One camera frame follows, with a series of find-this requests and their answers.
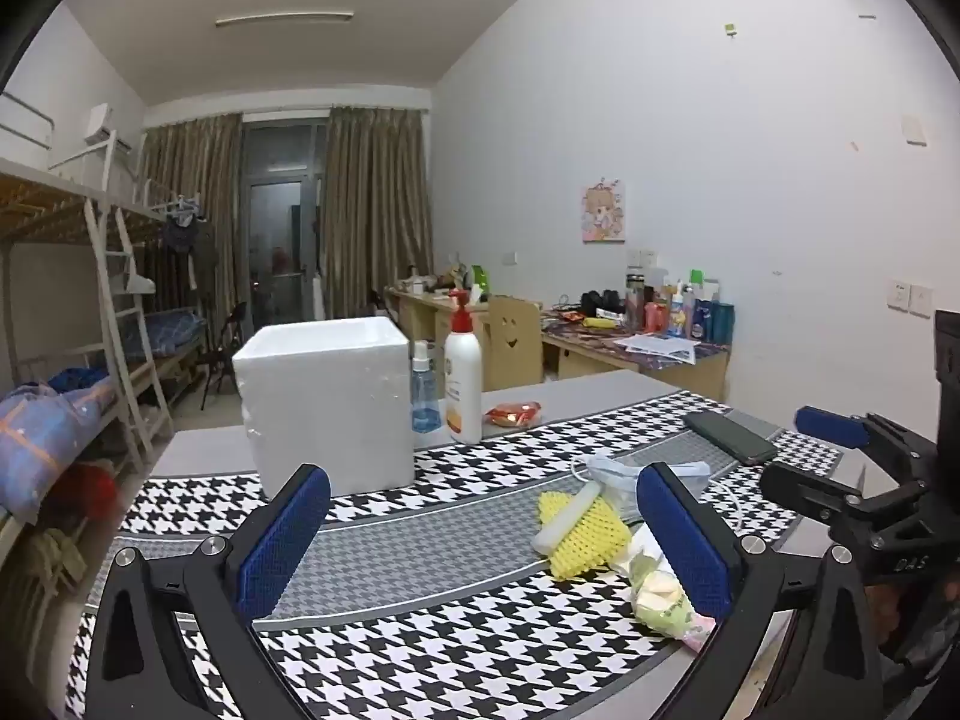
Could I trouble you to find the white wall switch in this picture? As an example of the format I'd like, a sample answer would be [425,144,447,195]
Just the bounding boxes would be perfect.
[885,279,933,314]

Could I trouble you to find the red snack packet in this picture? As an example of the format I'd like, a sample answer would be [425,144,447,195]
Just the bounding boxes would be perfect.
[484,400,543,429]

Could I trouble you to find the brown curtain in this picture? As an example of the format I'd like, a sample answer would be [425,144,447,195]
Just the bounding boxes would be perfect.
[141,112,245,323]
[322,105,436,316]

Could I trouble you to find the pile of small desk items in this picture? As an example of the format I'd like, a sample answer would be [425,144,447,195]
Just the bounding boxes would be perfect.
[397,262,488,297]

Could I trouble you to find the wooden chair with smiley face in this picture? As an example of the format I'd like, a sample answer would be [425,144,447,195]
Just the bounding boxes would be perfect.
[480,296,542,391]

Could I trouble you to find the white metal ladder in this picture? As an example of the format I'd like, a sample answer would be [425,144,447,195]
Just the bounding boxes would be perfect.
[84,199,175,466]

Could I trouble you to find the blue bed mattress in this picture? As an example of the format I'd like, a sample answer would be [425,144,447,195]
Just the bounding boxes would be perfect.
[142,313,209,357]

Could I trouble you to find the white foam tube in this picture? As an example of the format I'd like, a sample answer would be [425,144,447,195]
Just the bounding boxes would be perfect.
[532,481,605,554]

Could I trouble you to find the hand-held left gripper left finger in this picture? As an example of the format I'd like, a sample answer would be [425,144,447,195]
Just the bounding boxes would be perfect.
[86,463,332,720]

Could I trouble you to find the yellow foam net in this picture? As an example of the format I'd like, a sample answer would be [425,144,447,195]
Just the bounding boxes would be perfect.
[536,491,633,581]

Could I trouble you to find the hanging dark clothes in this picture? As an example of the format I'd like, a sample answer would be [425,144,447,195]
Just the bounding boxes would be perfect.
[161,195,218,293]

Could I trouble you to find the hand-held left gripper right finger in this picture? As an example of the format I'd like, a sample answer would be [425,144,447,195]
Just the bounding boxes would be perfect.
[636,463,886,720]

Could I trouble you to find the red bag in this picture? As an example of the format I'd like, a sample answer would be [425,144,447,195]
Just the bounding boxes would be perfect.
[60,461,125,533]

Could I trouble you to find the face mask pack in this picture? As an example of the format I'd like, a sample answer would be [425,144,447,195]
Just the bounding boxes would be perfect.
[583,454,711,502]

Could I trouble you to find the black bag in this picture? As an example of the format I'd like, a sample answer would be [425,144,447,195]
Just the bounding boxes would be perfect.
[579,289,627,318]

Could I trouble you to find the blue checked quilt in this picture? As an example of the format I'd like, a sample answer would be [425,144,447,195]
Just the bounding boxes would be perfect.
[0,367,121,522]

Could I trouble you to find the white pump bottle red cap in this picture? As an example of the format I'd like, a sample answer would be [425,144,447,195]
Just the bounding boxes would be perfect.
[444,289,485,445]

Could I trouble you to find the black folding chair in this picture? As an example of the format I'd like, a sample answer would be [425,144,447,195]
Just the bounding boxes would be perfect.
[199,301,248,412]

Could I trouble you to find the olive cloth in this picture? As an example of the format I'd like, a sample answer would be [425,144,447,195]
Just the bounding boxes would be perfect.
[30,525,87,578]

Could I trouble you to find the black smartphone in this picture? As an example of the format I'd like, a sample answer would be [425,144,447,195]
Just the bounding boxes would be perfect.
[682,410,779,466]

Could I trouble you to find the white printed papers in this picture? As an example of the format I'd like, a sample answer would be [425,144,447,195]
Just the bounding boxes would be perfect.
[613,331,702,365]

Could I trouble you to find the houndstooth table cloth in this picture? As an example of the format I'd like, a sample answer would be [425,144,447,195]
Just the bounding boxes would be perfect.
[64,388,848,720]

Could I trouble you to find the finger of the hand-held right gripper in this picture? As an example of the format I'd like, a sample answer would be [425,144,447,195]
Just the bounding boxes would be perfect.
[760,460,912,541]
[795,405,938,466]

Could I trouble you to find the white metal bunk bed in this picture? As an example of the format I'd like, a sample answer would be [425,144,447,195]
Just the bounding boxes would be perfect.
[0,86,215,556]

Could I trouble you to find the white cable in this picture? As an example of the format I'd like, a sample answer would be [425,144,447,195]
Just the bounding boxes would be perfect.
[705,480,751,537]

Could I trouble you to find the white air conditioner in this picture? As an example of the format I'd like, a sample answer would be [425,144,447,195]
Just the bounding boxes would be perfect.
[84,103,143,147]

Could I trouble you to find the blue spray bottle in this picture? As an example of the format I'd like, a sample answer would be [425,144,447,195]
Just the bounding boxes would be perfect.
[410,340,443,434]

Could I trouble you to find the glass balcony door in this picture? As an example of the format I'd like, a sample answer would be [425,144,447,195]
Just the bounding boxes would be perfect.
[240,120,331,323]

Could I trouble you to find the cluster of toiletry bottles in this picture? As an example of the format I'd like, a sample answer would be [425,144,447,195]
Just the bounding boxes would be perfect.
[624,266,737,344]

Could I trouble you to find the ceiling tube light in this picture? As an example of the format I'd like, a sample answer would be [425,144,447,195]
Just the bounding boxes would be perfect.
[215,11,355,27]

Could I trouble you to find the pink cartoon wall poster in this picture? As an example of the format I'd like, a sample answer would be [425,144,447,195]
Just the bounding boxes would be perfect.
[580,178,626,245]

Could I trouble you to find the wooden desk with printed mat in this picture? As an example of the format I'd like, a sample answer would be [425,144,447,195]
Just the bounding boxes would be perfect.
[540,307,730,402]

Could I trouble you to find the white foam box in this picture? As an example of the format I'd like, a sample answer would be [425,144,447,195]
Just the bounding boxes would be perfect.
[232,317,416,500]

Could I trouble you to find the dark printed desk mat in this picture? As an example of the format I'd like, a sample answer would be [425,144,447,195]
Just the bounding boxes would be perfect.
[541,307,732,372]

